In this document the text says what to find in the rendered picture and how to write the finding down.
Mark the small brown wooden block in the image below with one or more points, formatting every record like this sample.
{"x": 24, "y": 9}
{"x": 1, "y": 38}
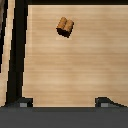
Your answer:
{"x": 65, "y": 26}

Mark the black bin wall frame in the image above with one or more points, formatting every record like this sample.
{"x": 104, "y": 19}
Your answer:
{"x": 17, "y": 50}

